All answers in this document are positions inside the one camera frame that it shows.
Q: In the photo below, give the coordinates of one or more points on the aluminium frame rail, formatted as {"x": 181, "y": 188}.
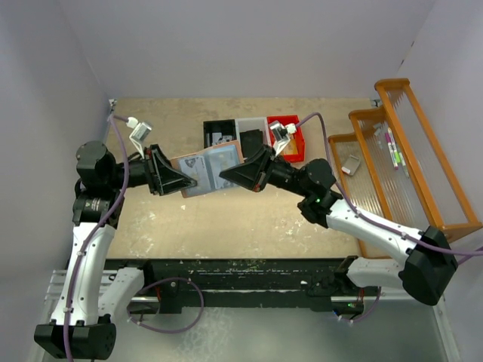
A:
{"x": 58, "y": 277}

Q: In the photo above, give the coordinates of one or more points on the orange wooden tiered rack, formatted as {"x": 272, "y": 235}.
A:
{"x": 432, "y": 195}

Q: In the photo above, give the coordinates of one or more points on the white plastic bin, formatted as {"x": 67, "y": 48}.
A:
{"x": 261, "y": 123}

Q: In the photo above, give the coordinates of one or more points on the small grey red box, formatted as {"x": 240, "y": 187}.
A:
{"x": 351, "y": 165}

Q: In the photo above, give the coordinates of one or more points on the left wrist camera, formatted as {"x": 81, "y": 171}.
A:
{"x": 140, "y": 131}

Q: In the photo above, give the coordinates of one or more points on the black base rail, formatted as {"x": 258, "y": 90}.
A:
{"x": 176, "y": 283}

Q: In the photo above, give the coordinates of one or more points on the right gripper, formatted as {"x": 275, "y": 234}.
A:
{"x": 253, "y": 172}

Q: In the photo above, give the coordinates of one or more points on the purple marker pen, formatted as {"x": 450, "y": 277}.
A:
{"x": 391, "y": 150}

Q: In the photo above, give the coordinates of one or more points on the green marker pen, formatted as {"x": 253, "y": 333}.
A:
{"x": 402, "y": 162}

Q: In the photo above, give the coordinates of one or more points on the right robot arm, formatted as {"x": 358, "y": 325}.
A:
{"x": 421, "y": 263}

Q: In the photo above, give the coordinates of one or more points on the grey card in sleeve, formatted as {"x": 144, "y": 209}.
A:
{"x": 219, "y": 160}

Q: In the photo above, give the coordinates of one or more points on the white patterned credit card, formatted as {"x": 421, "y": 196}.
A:
{"x": 195, "y": 167}

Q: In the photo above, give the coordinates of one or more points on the grey cards in black bin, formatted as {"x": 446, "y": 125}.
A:
{"x": 218, "y": 138}

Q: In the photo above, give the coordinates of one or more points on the black wallet in bin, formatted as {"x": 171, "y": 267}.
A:
{"x": 251, "y": 141}

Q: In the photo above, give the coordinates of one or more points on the pink leather card holder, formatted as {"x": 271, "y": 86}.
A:
{"x": 204, "y": 153}

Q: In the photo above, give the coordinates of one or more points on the black plastic bin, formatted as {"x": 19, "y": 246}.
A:
{"x": 219, "y": 131}

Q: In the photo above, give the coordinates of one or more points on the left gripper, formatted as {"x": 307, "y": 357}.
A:
{"x": 161, "y": 175}

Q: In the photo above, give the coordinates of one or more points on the red plastic bin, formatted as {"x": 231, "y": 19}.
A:
{"x": 292, "y": 146}

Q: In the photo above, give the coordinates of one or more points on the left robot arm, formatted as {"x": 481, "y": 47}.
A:
{"x": 83, "y": 323}

